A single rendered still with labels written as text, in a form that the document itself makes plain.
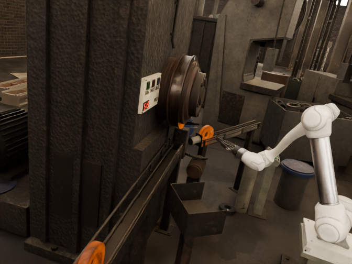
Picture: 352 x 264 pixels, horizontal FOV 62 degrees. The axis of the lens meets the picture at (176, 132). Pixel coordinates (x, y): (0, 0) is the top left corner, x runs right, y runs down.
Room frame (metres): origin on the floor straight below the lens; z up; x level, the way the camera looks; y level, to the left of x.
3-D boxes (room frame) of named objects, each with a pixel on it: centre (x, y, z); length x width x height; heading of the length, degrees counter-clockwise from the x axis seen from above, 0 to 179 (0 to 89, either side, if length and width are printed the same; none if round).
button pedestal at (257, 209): (2.35, -0.87, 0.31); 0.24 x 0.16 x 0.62; 168
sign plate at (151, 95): (1.52, 0.17, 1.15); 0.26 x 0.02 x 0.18; 168
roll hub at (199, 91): (1.81, -0.10, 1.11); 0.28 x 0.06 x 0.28; 168
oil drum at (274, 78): (6.53, -1.96, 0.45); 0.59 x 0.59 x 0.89
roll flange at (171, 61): (1.85, 0.07, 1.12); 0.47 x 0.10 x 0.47; 168
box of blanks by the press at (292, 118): (3.96, -1.77, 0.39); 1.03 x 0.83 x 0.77; 93
